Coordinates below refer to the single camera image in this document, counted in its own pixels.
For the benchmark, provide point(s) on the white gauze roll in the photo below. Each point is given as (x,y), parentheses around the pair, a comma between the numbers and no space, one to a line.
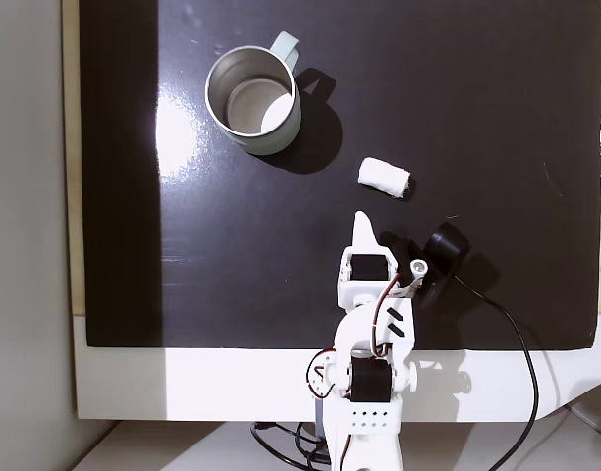
(383,177)

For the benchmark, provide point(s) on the pale green metal mug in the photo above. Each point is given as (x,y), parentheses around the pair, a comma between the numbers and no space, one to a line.
(254,98)

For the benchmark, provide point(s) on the black table mat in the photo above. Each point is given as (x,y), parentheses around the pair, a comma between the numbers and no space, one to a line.
(477,98)

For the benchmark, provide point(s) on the black oval camera box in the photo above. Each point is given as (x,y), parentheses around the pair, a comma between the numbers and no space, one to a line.
(445,247)

